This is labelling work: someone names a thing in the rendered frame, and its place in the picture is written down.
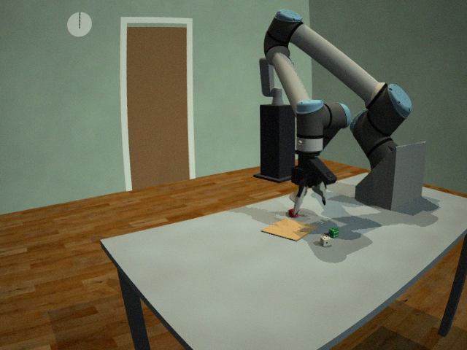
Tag tan flat mat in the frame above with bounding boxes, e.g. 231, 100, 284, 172
261, 218, 317, 241

